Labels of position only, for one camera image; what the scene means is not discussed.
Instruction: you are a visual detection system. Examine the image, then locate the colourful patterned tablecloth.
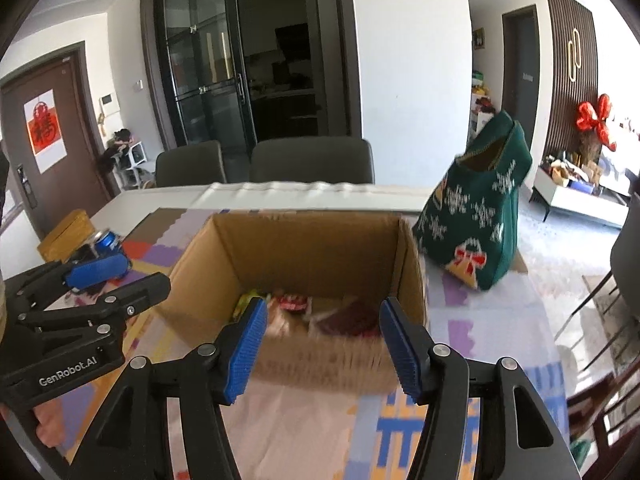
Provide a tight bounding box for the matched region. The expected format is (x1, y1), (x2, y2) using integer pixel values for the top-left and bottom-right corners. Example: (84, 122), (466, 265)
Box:
(65, 207), (571, 480)

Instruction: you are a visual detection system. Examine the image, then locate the red candy packet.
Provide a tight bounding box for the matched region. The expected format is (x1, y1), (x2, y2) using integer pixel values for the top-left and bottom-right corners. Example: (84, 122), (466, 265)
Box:
(277, 292), (311, 313)

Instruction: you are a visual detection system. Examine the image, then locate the white shelf rack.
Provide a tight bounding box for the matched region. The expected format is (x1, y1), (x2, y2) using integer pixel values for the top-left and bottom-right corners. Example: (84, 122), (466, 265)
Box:
(107, 130), (156, 191)

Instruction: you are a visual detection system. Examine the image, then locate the dark interior door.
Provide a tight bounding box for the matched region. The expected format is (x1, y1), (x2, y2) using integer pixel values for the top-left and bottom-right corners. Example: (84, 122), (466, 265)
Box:
(501, 5), (543, 161)

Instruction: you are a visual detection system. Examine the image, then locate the red silver snack packet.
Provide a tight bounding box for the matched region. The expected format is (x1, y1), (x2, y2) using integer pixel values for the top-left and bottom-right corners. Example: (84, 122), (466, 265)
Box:
(315, 300), (381, 338)

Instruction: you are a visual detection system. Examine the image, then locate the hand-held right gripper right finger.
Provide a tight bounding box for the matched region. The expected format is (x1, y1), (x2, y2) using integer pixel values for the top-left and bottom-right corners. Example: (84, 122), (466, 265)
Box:
(378, 296), (583, 480)

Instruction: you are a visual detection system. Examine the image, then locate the brown entrance door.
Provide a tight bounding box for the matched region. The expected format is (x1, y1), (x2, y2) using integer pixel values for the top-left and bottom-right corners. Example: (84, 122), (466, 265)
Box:
(0, 42), (111, 241)

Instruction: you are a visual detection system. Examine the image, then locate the brown cardboard box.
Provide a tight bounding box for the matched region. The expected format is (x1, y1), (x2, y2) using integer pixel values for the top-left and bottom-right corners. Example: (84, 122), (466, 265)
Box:
(157, 210), (430, 396)

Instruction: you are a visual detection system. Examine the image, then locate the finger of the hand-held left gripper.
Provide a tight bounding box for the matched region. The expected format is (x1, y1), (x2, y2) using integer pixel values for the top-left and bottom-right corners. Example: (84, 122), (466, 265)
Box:
(15, 272), (172, 336)
(10, 252), (133, 306)

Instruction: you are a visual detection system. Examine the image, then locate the white low cabinet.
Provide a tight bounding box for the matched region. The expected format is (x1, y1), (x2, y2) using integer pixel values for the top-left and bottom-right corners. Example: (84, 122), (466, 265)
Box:
(530, 165), (633, 228)

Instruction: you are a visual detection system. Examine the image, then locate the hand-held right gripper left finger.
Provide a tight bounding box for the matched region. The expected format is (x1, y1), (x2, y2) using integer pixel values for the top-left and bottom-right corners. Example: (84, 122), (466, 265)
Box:
(70, 296), (268, 480)

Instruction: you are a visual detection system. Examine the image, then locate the person's left hand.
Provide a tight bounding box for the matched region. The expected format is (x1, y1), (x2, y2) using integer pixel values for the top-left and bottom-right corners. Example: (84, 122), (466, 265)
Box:
(32, 402), (68, 448)

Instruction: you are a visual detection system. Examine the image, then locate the green knitted snowflake bag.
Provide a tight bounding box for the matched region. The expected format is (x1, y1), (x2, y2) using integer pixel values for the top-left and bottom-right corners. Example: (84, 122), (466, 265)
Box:
(412, 110), (533, 291)

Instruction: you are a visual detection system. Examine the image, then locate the dark grey dining chair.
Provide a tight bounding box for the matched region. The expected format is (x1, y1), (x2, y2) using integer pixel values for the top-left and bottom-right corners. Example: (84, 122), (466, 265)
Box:
(610, 215), (640, 321)

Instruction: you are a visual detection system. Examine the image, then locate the blue oreo packet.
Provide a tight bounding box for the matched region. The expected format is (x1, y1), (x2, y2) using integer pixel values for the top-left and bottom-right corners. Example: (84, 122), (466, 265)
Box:
(82, 230), (126, 261)

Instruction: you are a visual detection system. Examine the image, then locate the dark wooden chair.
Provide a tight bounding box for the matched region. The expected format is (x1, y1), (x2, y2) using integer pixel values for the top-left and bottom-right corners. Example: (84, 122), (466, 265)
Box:
(565, 360), (640, 461)

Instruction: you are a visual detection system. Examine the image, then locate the gold biscuit packet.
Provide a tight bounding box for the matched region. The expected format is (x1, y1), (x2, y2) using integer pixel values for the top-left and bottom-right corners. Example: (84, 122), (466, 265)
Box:
(265, 295), (307, 342)

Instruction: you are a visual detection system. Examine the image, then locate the red bow balloon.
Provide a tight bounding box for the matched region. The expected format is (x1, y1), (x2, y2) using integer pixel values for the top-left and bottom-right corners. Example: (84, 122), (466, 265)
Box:
(575, 94), (618, 153)

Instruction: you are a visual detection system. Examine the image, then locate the green candy packet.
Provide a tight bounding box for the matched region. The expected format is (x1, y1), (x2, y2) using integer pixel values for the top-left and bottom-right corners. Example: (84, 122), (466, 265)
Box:
(232, 290), (261, 322)

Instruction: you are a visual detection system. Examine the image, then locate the black framed glass door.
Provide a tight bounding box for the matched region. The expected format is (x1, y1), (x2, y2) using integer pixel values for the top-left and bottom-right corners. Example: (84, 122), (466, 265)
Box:
(140, 0), (361, 161)

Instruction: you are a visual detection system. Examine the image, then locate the red white door poster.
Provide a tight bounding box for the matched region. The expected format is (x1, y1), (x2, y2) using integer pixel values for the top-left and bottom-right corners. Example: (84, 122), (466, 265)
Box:
(24, 89), (68, 173)

